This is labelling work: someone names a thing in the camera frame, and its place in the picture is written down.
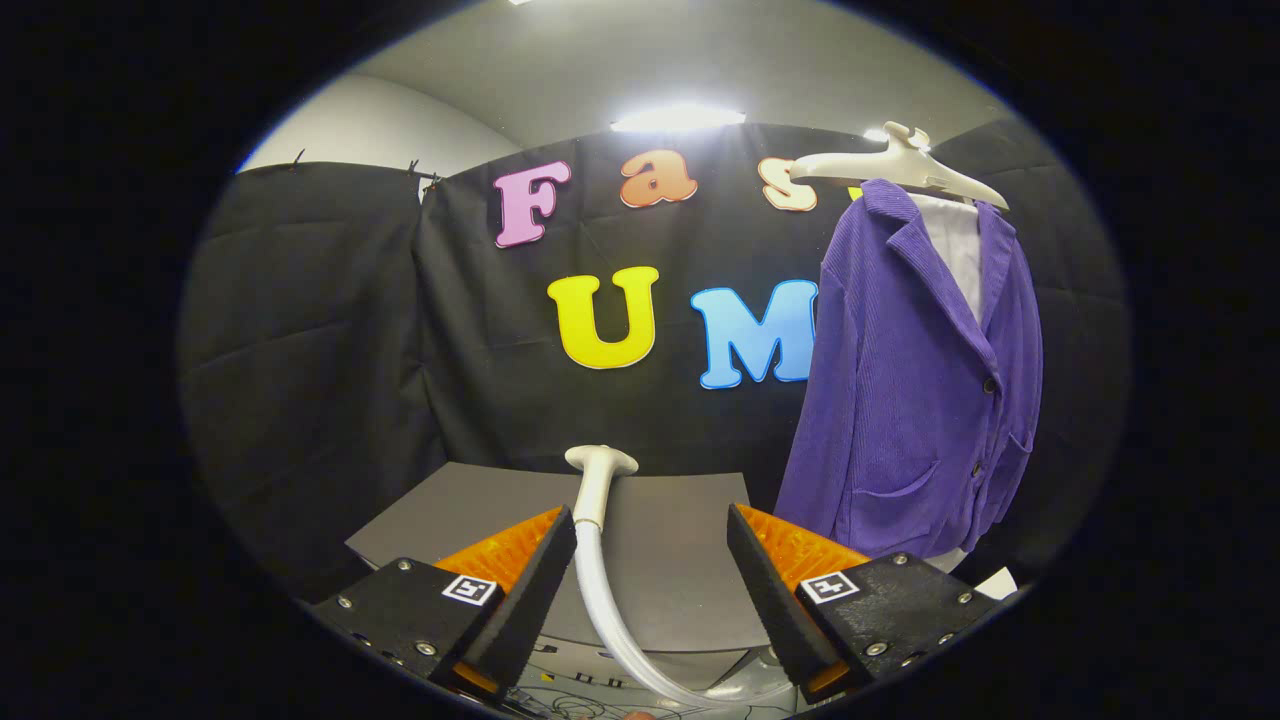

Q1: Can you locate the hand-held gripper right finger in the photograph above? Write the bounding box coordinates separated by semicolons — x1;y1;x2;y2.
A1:
726;503;1001;701

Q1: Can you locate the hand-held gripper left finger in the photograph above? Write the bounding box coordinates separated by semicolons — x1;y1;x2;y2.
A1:
310;505;579;701

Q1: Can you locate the purple corduroy jacket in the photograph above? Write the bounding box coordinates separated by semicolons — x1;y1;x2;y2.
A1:
773;178;1044;561

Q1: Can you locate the white shirt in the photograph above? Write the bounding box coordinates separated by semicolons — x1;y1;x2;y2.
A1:
908;192;983;575

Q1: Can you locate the white clothes hanger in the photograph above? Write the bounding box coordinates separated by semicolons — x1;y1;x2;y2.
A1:
789;121;1011;211

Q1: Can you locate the black backdrop cloth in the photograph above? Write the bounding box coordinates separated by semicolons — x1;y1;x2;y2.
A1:
178;122;1133;601

